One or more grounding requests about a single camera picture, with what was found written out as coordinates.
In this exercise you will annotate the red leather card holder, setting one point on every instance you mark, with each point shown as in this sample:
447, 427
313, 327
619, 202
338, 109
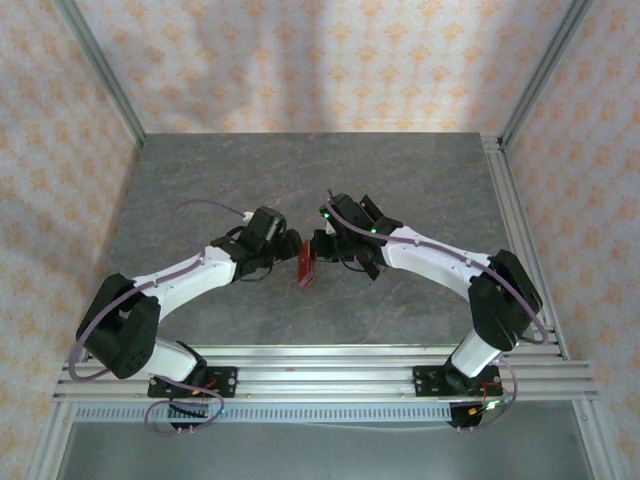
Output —
306, 272

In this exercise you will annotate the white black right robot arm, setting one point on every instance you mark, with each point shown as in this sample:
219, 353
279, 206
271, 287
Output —
430, 260

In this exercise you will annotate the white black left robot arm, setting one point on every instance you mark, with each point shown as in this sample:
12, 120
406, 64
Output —
195, 272

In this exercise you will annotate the patterned fabric backdrop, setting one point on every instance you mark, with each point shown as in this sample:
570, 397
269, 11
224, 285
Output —
320, 65

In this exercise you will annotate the grey metal lower panel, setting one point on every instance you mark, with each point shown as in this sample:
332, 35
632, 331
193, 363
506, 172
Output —
325, 452

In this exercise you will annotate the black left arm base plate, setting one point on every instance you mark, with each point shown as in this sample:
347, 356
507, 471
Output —
225, 380

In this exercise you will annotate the aluminium front frame rails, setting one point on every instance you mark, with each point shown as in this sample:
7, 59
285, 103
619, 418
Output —
325, 372

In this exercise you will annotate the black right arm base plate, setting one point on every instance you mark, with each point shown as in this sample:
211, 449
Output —
425, 382

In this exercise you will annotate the aluminium side frame rail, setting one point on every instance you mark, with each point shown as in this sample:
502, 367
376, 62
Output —
520, 240

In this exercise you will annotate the aluminium corner post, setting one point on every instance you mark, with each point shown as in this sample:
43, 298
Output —
107, 75
542, 75

